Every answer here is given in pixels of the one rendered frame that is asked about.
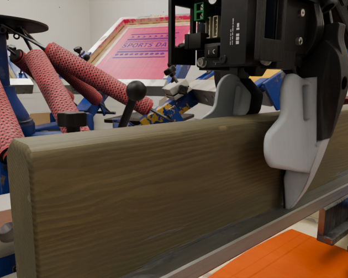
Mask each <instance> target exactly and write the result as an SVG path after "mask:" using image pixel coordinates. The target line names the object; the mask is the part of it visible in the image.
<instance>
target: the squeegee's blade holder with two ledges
mask: <svg viewBox="0 0 348 278"><path fill-rule="evenodd" d="M346 194H348V174H346V175H344V176H342V177H339V178H337V179H335V180H333V181H331V182H329V183H326V184H324V185H322V186H320V187H318V188H316V189H313V190H311V191H309V192H307V193H305V194H304V195H303V196H302V197H301V199H300V200H299V201H298V202H297V204H296V205H295V206H294V207H293V208H291V209H289V210H288V209H285V208H283V203H282V204H280V205H278V206H276V207H274V208H271V209H269V210H267V211H265V212H263V213H261V214H258V215H256V216H254V217H252V218H249V219H248V220H245V221H243V222H241V223H238V224H236V225H234V226H232V227H230V228H227V229H225V230H223V231H221V232H219V233H217V234H214V235H212V236H210V237H208V238H206V239H204V240H201V241H199V242H197V243H194V244H192V245H190V246H188V247H186V248H183V249H181V250H179V251H177V252H175V253H173V254H170V255H168V256H166V257H164V258H162V259H160V260H157V261H155V262H153V263H151V264H149V265H146V266H144V267H142V268H139V269H137V270H135V271H133V272H131V273H129V274H126V275H124V276H122V277H120V278H197V277H199V276H200V275H202V274H204V273H205V272H207V271H209V270H211V269H213V268H215V267H216V266H218V265H220V264H222V263H223V262H225V261H227V260H229V259H231V258H233V257H234V256H236V255H238V254H240V253H242V252H243V251H245V250H247V249H249V248H251V247H253V246H254V245H256V244H258V243H259V242H262V241H263V240H265V239H267V238H268V237H270V236H272V235H274V234H276V233H278V232H279V231H281V230H283V229H285V228H287V227H288V226H290V225H292V224H294V223H296V222H298V221H299V220H301V219H303V218H305V217H307V216H308V215H310V214H312V213H313V212H315V211H317V210H319V209H321V208H322V207H324V206H326V205H328V204H330V203H332V202H333V201H335V200H337V199H339V198H341V197H342V196H344V195H346Z"/></svg>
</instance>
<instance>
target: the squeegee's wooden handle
mask: <svg viewBox="0 0 348 278"><path fill-rule="evenodd" d="M279 114H280V111H275V112H269V113H258V114H248V115H237V116H227V117H216V118H210V119H199V120H189V121H178V122H168V123H161V124H151V125H140V126H129V127H119V128H113V129H102V130H92V131H81V132H70V133H60V134H54V135H43V136H33V137H22V138H14V139H12V141H11V142H10V145H9V147H8V149H7V167H8V180H9V193H10V205H11V213H12V225H13V238H14V250H15V263H16V270H17V278H120V277H122V276H124V275H126V274H129V273H131V272H133V271H135V270H137V269H139V268H142V267H144V266H146V265H149V264H151V263H153V262H155V261H157V260H160V259H162V258H164V257H166V256H168V255H170V254H173V253H175V252H177V251H179V250H181V249H183V248H186V247H188V246H190V245H192V244H194V243H197V242H199V241H201V240H204V239H206V238H208V237H210V236H212V235H214V234H217V233H219V232H221V231H223V230H225V229H227V228H230V227H232V226H234V225H236V224H238V223H241V222H243V221H245V220H248V219H249V218H252V217H254V216H256V215H258V214H261V213H263V212H265V211H267V210H269V209H272V208H274V207H276V206H278V205H280V204H282V203H283V187H282V180H283V178H284V174H285V171H286V170H284V169H277V168H271V167H269V166H268V164H267V163H266V161H265V156H264V152H263V143H264V138H265V134H266V132H267V131H268V130H269V129H270V127H271V126H272V125H273V124H274V123H275V121H276V120H277V119H278V117H279ZM346 174H348V104H345V105H343V106H342V109H341V113H340V115H339V118H338V121H337V124H336V126H335V130H334V133H333V135H332V136H331V137H330V139H329V142H328V145H327V147H326V150H325V153H324V155H323V158H322V160H321V162H320V165H319V167H318V170H317V172H316V174H315V176H314V178H313V180H312V182H311V184H310V186H309V187H308V189H307V190H306V192H305V193H307V192H309V191H311V190H313V189H316V188H318V187H320V186H322V185H324V184H326V183H329V182H331V181H333V180H335V179H337V178H339V177H342V176H344V175H346Z"/></svg>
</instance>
